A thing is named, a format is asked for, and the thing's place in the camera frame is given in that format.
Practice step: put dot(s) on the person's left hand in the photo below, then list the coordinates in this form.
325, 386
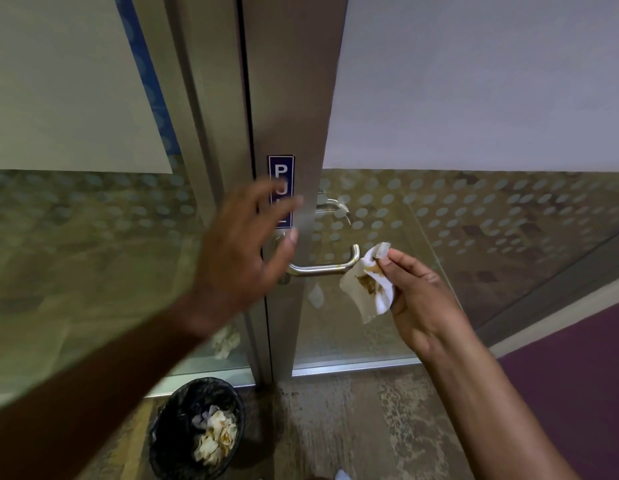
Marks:
229, 264

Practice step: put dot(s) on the person's right hand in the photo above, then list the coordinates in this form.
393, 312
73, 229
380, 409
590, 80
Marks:
424, 309

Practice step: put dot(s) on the person's left thumb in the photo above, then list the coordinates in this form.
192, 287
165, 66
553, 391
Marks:
284, 254

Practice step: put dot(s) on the person's right thumb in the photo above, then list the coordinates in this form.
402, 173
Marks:
407, 264

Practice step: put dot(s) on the stained white tissue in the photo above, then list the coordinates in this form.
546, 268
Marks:
362, 289

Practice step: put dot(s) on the person's right forearm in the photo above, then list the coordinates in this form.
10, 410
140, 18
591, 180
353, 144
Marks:
489, 419

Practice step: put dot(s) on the person's left forearm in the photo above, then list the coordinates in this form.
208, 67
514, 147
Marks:
89, 399

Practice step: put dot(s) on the blue door sign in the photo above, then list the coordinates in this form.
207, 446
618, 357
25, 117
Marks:
281, 169

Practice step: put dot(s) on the metal framed glass door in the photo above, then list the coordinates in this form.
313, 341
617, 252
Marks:
289, 94

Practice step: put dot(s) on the crumpled used tissues pile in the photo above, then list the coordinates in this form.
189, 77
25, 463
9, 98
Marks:
217, 437

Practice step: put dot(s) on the black mesh waste bin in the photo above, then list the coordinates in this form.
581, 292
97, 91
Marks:
179, 424

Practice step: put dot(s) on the frosted dotted glass side panel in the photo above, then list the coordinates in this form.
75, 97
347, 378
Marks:
64, 219

